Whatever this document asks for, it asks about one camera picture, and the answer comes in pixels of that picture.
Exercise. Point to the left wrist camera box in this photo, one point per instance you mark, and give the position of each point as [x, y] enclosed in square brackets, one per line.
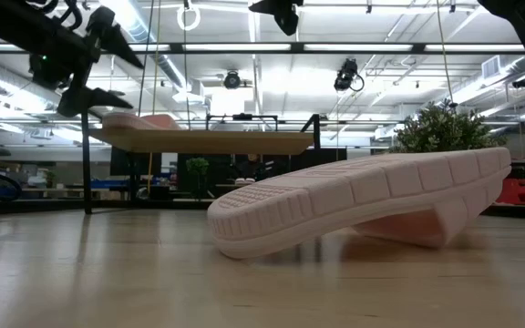
[48, 70]

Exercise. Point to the black hanging camera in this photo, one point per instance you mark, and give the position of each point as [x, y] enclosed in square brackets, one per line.
[345, 75]

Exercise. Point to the wooden shelf with black legs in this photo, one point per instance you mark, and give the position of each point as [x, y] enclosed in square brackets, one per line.
[198, 141]

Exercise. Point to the round black ceiling device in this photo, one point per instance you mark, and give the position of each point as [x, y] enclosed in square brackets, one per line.
[232, 80]

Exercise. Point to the small background plant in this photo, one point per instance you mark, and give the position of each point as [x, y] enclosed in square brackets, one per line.
[197, 166]

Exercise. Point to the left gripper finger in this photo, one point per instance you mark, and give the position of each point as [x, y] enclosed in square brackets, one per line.
[80, 100]
[112, 36]

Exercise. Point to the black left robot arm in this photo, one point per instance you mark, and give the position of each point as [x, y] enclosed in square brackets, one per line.
[16, 32]

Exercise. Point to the green potted plant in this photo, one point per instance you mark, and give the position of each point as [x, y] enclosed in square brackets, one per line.
[445, 130]

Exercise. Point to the red cart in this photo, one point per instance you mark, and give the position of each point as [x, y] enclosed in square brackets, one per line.
[520, 191]

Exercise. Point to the person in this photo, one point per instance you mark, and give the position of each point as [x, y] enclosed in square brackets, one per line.
[253, 166]

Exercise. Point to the pink foam slide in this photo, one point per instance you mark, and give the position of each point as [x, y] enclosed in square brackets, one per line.
[358, 196]
[126, 122]

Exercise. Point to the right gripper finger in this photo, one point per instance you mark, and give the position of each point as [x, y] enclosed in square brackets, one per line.
[276, 5]
[288, 20]

